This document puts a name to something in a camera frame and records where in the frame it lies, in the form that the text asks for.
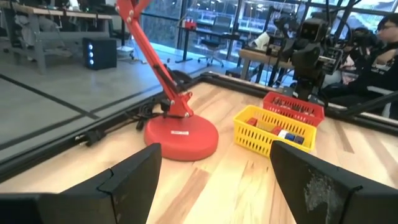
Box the wooden desk gray legs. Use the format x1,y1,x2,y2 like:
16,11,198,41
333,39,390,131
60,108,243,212
0,0,113,75

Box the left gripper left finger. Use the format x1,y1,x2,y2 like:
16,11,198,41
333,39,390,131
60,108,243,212
0,142,162,224

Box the black office chair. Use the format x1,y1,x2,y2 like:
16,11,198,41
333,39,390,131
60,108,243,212
197,15,224,68

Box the red desk lamp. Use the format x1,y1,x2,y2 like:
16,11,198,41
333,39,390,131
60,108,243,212
114,0,220,162

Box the yellow plastic basket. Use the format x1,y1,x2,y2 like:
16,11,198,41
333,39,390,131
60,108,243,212
233,105,317,158

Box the black rig frame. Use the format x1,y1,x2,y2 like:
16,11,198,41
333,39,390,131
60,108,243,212
0,71,398,184

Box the black lamp power cable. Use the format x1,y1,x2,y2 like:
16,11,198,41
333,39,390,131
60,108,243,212
76,99,169,147

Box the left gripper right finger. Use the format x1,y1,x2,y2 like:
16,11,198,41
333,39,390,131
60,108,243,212
269,140,398,224

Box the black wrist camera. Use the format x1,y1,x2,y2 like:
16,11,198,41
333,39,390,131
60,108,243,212
300,17,329,43

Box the person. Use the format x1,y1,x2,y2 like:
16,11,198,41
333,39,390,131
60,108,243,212
320,12,398,108

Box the red plastic basket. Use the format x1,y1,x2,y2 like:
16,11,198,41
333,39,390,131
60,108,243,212
262,91,325,128

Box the black computer blue lights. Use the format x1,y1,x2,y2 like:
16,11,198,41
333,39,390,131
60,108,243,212
82,37,118,71

